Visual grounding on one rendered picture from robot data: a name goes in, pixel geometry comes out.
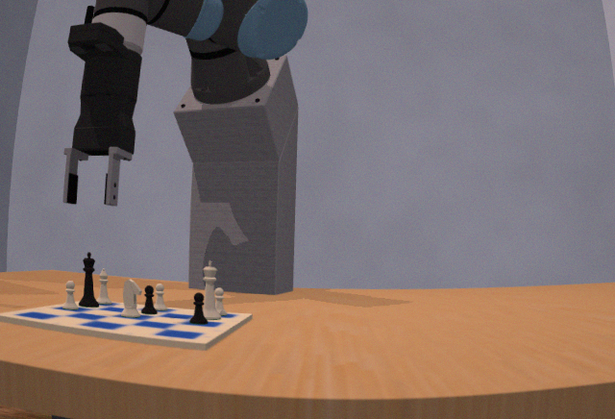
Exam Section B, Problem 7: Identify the white knight chess piece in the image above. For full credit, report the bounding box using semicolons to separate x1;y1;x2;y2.
121;279;142;318

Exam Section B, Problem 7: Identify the black chess king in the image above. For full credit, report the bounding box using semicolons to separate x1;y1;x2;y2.
79;253;99;308

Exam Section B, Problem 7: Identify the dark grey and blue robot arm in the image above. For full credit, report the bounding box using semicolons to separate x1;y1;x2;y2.
93;0;308;105

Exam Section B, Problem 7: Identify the blue and white chessboard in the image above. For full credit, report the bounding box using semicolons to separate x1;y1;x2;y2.
0;301;253;351

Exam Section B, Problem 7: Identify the black pawn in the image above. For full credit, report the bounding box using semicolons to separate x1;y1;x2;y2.
141;285;158;314
189;292;208;325

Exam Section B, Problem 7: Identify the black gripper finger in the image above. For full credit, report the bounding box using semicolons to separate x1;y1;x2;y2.
104;147;133;206
63;148;88;205

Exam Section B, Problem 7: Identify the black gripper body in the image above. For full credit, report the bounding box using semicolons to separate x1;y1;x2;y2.
68;6;146;156

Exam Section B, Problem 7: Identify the white chess king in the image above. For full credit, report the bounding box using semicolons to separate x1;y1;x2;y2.
203;260;221;320

